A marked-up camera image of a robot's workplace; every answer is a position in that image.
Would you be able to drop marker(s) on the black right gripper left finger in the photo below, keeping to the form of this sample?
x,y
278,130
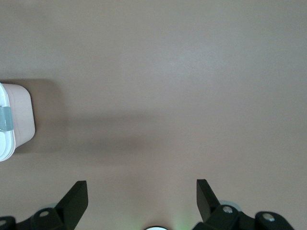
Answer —
x,y
72,206

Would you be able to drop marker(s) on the pink plastic box base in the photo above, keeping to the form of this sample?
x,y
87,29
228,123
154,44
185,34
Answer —
x,y
22,115

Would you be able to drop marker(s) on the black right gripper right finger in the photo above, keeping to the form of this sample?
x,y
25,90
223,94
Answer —
x,y
208,203

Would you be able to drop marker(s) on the white box lid grey clips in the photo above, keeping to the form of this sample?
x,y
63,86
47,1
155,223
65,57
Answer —
x,y
4,143

